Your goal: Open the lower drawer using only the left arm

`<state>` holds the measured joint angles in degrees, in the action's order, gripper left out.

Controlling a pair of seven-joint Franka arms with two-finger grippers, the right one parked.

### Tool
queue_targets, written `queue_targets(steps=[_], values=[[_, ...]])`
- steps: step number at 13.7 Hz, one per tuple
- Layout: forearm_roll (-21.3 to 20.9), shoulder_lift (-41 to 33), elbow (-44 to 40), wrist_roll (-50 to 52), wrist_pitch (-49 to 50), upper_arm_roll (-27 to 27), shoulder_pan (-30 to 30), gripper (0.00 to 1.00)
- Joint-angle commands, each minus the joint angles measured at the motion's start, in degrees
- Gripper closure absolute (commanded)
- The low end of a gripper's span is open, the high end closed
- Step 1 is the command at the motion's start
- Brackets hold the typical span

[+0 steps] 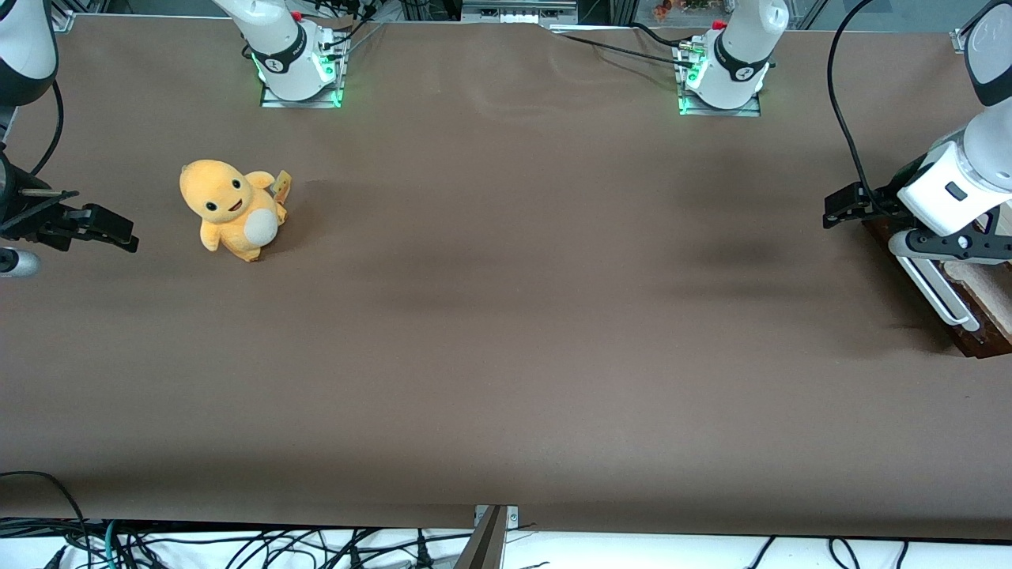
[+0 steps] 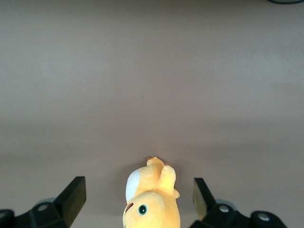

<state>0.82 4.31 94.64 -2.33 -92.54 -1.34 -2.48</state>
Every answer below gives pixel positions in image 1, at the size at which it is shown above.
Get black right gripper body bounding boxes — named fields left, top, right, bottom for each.
left=0, top=150, right=80, bottom=252

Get wooden drawer with white handle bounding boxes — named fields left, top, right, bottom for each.
left=889, top=233, right=1012, bottom=352

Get dark wooden drawer cabinet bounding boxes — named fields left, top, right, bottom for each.
left=864, top=217, right=1012, bottom=361

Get orange plush dinosaur toy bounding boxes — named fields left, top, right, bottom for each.
left=179, top=159, right=293, bottom=263

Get brown table cover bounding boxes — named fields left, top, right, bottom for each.
left=0, top=14, right=1012, bottom=542

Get aluminium profile beam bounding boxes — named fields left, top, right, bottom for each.
left=453, top=506, right=508, bottom=569

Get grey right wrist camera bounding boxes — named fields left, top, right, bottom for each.
left=0, top=247, right=42, bottom=279

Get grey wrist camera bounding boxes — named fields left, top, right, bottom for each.
left=888, top=225, right=1012, bottom=266
left=0, top=247, right=42, bottom=279

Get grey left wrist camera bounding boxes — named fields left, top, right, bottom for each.
left=888, top=225, right=1012, bottom=266

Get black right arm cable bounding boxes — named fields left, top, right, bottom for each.
left=28, top=79, right=66, bottom=179

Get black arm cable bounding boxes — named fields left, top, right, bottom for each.
left=28, top=79, right=66, bottom=179
left=827, top=0, right=898, bottom=218

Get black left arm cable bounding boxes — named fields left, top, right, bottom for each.
left=827, top=0, right=898, bottom=218

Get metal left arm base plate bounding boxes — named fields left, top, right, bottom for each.
left=677, top=40, right=763, bottom=118

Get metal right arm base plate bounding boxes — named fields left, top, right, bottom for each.
left=259, top=32, right=344, bottom=109

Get short black table cable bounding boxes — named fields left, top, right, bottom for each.
left=629, top=21, right=689, bottom=50

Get black looped floor cable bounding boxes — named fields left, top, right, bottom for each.
left=0, top=471, right=89, bottom=569

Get long black table cable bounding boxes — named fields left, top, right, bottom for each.
left=549, top=30, right=700, bottom=72

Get black base connector cables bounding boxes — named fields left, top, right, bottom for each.
left=304, top=0, right=388, bottom=60

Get grey network switch box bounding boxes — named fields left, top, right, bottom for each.
left=461, top=0, right=580, bottom=26

